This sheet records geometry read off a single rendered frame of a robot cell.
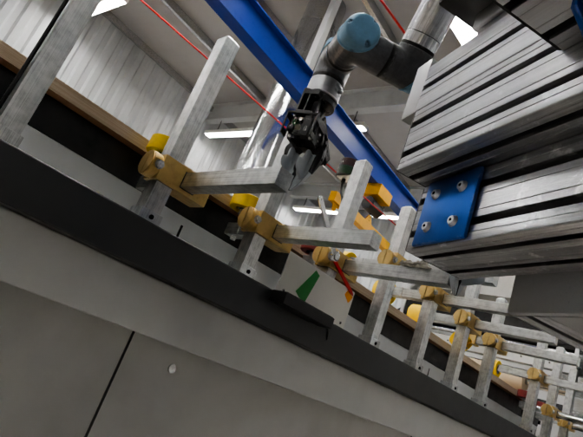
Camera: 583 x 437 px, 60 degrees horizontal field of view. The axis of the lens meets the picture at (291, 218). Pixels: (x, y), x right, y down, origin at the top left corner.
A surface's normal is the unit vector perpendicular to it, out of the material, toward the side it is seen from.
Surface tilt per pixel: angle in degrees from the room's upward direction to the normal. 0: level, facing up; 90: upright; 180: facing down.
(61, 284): 90
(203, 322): 90
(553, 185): 90
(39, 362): 90
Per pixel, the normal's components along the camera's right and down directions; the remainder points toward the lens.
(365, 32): 0.30, -0.20
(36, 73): 0.69, 0.03
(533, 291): -0.86, -0.43
